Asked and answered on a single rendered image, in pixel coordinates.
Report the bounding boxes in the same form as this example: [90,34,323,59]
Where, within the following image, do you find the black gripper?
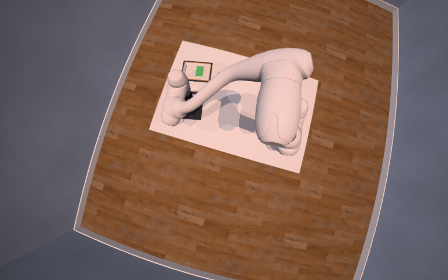
[185,93,196,100]

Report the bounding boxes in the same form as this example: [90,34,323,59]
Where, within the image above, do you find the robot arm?
[161,48,313,156]

